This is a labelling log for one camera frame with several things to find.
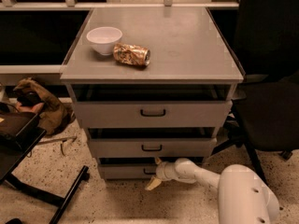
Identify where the white bowl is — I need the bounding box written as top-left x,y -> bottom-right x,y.
86,27 -> 122,55

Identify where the black office chair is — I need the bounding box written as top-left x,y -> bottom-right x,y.
213,0 -> 299,177

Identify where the grey middle drawer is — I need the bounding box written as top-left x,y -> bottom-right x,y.
88,138 -> 217,158

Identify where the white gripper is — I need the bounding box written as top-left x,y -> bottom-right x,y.
145,157 -> 178,191

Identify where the grey bottom drawer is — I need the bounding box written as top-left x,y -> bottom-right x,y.
98,164 -> 156,180

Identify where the grey drawer cabinet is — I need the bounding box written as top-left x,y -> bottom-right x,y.
61,7 -> 243,167

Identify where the black side table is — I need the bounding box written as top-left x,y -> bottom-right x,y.
0,128 -> 90,224

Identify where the grey top drawer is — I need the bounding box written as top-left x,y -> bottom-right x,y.
74,101 -> 232,128

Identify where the black box on table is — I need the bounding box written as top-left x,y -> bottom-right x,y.
0,111 -> 39,151

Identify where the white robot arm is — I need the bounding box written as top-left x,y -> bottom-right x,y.
145,158 -> 280,224

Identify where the crushed golden can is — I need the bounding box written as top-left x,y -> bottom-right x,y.
113,43 -> 150,66

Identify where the grey drawer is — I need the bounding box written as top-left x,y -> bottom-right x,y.
98,164 -> 156,180
74,101 -> 232,128
88,138 -> 217,158

